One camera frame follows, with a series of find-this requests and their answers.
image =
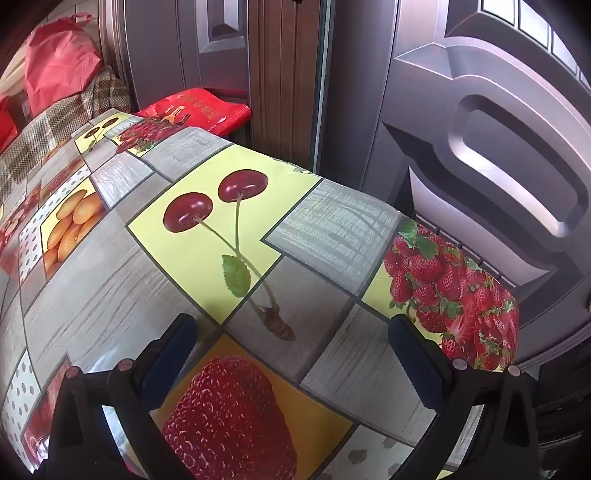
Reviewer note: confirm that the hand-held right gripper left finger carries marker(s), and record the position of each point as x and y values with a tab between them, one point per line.
168	353

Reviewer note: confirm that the plaid covered box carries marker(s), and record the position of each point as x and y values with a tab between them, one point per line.
55	122

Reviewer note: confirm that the fruit print tablecloth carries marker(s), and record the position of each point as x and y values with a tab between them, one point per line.
115	277

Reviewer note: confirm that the coral fabric bag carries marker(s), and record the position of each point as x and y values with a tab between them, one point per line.
57	60

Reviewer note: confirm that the red tote bag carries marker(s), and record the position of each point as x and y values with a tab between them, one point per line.
7	122

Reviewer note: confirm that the flat red printed bag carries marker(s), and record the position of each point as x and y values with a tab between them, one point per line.
198	108

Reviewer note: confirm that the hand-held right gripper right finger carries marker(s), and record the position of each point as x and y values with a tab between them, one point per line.
415	364

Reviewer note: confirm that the brown panelled door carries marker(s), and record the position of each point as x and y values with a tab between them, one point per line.
207	41
461	92

